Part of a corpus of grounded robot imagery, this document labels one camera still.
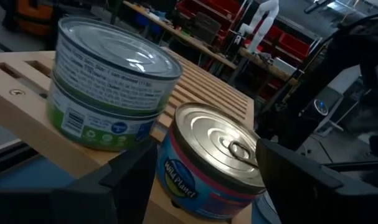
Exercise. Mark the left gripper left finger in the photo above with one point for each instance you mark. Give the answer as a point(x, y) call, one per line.
point(83, 205)

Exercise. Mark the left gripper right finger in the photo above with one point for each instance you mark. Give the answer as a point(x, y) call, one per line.
point(316, 202)

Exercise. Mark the green-label tuna can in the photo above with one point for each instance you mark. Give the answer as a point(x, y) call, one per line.
point(92, 130)
point(114, 62)

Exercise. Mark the gold-lid salmon can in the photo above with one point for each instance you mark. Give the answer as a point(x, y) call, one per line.
point(207, 149)

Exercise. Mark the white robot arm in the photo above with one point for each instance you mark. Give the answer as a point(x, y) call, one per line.
point(263, 21)

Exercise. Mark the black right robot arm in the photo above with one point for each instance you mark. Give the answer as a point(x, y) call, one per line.
point(300, 102)

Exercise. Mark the wooden slatted shelf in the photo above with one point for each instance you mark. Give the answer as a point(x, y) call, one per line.
point(26, 124)

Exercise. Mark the grey device with blue light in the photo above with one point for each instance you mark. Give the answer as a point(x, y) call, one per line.
point(320, 108)

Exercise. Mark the red bin rack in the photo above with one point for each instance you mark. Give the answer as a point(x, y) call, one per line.
point(293, 46)

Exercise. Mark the orange black machine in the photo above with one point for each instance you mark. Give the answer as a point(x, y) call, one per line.
point(33, 12)

